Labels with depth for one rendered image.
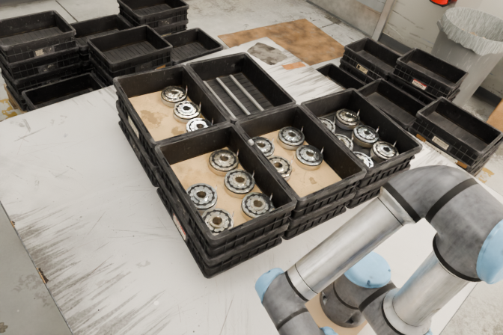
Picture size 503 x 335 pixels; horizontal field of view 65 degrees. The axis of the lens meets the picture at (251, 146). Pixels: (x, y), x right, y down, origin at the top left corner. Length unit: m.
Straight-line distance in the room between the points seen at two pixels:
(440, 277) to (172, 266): 0.78
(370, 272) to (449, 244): 0.35
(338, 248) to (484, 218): 0.26
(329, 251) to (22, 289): 1.63
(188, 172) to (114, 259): 0.36
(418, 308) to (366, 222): 0.26
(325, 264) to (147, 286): 0.63
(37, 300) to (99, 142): 0.82
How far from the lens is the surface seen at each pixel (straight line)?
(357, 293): 1.13
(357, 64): 3.04
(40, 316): 2.09
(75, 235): 1.41
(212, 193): 1.28
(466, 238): 0.78
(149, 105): 1.63
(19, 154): 1.69
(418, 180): 0.81
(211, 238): 1.09
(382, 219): 0.82
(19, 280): 2.20
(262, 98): 1.73
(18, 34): 2.85
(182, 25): 2.99
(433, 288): 0.93
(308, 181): 1.42
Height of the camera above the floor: 1.85
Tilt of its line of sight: 43 degrees down
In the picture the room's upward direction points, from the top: 12 degrees clockwise
